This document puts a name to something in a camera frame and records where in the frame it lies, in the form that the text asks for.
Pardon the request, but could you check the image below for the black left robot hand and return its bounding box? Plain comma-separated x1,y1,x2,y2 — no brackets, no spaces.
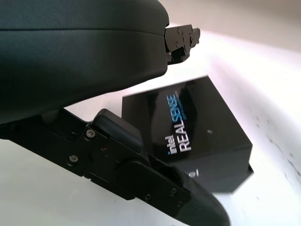
0,0,230,226

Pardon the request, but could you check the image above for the black RealSense box lid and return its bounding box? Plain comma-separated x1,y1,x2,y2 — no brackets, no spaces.
122,74,254,194

